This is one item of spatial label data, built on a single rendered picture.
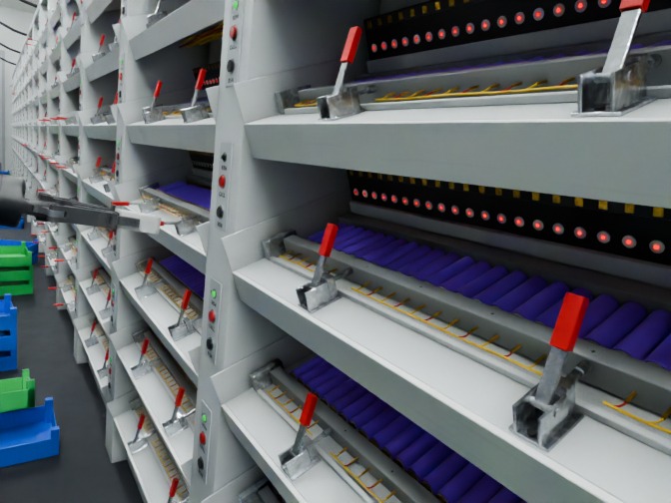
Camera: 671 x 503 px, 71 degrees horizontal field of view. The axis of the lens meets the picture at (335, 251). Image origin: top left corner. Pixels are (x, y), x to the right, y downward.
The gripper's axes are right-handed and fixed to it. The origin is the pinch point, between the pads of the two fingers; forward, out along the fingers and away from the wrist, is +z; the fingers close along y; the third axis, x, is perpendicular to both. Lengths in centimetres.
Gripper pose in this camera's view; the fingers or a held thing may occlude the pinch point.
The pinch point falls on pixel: (137, 222)
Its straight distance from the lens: 87.2
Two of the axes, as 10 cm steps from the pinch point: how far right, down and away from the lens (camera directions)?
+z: 7.9, 1.3, 6.0
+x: 2.3, -9.7, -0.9
